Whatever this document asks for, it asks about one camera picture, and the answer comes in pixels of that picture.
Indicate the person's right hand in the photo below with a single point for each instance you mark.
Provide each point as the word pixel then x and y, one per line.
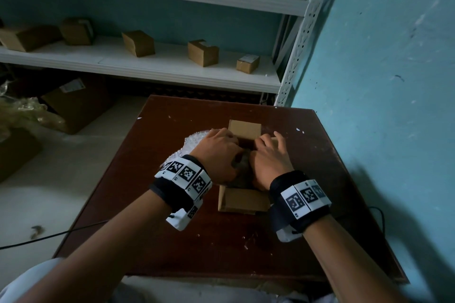
pixel 270 166

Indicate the person's left hand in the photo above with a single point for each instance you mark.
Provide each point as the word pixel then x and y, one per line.
pixel 217 157

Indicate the person's right fingers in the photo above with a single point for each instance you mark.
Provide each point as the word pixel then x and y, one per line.
pixel 266 141

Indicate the person's left fingers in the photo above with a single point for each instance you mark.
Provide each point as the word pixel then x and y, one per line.
pixel 227 136

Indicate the dark item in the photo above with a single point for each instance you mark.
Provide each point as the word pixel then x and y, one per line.
pixel 243 167

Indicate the person's right forearm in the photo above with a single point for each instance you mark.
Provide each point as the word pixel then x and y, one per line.
pixel 348 263

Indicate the person's left forearm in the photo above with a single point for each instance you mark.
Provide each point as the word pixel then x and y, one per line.
pixel 106 246

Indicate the clear bubble wrap sheet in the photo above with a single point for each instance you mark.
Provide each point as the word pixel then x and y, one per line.
pixel 190 144

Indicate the left wristband with square markers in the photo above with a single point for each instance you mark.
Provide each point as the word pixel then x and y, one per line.
pixel 185 180

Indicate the wristband with square markers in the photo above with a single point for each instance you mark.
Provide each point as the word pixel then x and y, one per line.
pixel 298 203
pixel 185 180

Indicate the open cardboard box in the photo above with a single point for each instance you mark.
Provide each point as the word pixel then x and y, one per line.
pixel 243 199

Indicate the right wristband with square markers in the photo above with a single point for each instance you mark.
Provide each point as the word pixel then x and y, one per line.
pixel 298 203

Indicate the cardboard box with white label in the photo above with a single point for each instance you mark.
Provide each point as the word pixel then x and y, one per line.
pixel 247 64

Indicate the small cardboard box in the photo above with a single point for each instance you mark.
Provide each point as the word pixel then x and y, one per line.
pixel 138 44
pixel 76 32
pixel 202 53

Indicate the white metal shelf unit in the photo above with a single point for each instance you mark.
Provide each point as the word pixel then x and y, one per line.
pixel 170 66

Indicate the brown wooden table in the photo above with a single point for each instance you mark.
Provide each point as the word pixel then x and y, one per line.
pixel 213 239

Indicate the large labelled cardboard box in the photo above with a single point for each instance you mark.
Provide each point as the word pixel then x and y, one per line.
pixel 78 104

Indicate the person's white clothing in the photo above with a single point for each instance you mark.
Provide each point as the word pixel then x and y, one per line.
pixel 149 292

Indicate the crumpled clear plastic wrap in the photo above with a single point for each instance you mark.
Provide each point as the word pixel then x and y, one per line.
pixel 25 114

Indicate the small brown floor scrap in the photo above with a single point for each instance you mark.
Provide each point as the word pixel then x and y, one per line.
pixel 36 231

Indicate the long cardboard box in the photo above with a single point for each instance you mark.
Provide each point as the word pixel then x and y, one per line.
pixel 26 38

